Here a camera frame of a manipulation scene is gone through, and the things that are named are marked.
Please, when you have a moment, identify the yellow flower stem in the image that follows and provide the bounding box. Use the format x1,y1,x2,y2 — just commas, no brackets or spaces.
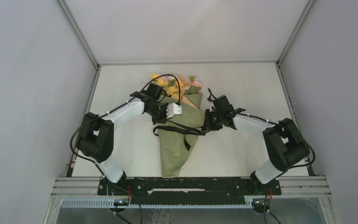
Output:
151,73,184,101

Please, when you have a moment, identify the black ribbon strap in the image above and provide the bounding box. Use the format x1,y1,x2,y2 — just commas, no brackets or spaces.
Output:
152,119,208,152

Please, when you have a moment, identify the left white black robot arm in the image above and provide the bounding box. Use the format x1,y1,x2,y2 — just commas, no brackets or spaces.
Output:
69,84,168,195

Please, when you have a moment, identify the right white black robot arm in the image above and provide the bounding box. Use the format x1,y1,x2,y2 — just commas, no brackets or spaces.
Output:
203,94,315,194

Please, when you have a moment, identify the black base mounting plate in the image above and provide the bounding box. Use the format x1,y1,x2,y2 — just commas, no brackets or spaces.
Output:
97,177,281,204

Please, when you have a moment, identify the white slotted cable duct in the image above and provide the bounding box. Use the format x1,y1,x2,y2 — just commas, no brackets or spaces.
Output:
62,197,264,209

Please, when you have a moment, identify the aluminium frame rail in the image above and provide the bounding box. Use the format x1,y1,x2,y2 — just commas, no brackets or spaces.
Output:
50,176,332,198

